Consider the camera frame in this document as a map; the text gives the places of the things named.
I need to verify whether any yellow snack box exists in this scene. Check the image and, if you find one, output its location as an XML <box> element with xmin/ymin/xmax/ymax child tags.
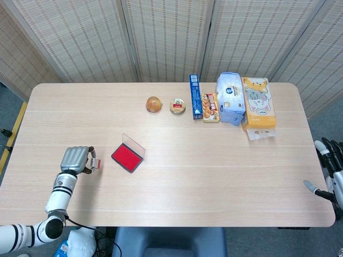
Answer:
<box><xmin>201</xmin><ymin>93</ymin><xmax>220</xmax><ymax>123</ymax></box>

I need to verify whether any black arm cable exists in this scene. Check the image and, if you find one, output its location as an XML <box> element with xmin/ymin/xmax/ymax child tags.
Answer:
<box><xmin>64</xmin><ymin>215</ymin><xmax>118</xmax><ymax>257</ymax></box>

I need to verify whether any red ink pad clear lid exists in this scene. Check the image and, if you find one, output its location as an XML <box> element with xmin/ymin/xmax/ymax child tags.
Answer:
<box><xmin>110</xmin><ymin>133</ymin><xmax>146</xmax><ymax>174</ymax></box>

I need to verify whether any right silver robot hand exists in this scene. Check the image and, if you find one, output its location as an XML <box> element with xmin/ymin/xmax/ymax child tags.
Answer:
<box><xmin>303</xmin><ymin>138</ymin><xmax>343</xmax><ymax>209</ymax></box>

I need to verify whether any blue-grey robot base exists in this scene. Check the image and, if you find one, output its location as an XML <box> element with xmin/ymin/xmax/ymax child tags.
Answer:
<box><xmin>111</xmin><ymin>226</ymin><xmax>228</xmax><ymax>257</ymax></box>

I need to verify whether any light blue tissue pack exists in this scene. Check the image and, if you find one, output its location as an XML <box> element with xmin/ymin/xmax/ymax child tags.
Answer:
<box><xmin>215</xmin><ymin>72</ymin><xmax>247</xmax><ymax>127</ymax></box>

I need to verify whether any blue printed packet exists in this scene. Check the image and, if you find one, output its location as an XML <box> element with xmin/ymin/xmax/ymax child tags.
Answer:
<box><xmin>53</xmin><ymin>239</ymin><xmax>71</xmax><ymax>257</ymax></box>

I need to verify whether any yellow cat tissue pack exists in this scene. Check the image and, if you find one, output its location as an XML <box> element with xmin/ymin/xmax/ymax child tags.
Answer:
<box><xmin>241</xmin><ymin>77</ymin><xmax>278</xmax><ymax>141</ymax></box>

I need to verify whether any white plastic cover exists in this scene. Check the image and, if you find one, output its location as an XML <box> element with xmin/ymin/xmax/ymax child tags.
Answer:
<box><xmin>66</xmin><ymin>227</ymin><xmax>97</xmax><ymax>257</ymax></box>

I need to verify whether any round tin red label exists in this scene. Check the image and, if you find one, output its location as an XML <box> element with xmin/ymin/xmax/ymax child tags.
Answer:
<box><xmin>169</xmin><ymin>98</ymin><xmax>186</xmax><ymax>115</ymax></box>

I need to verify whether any small red stamp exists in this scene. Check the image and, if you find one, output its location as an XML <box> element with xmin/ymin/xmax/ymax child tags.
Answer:
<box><xmin>90</xmin><ymin>157</ymin><xmax>103</xmax><ymax>171</ymax></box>

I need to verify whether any woven folding screen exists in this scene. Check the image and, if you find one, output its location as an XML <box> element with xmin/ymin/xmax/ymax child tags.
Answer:
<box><xmin>0</xmin><ymin>0</ymin><xmax>343</xmax><ymax>118</ymax></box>

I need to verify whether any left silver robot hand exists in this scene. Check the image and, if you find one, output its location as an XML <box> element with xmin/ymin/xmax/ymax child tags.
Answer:
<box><xmin>60</xmin><ymin>146</ymin><xmax>97</xmax><ymax>176</ymax></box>

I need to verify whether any long blue box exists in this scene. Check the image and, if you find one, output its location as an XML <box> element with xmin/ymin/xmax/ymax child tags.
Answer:
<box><xmin>189</xmin><ymin>74</ymin><xmax>203</xmax><ymax>120</ymax></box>

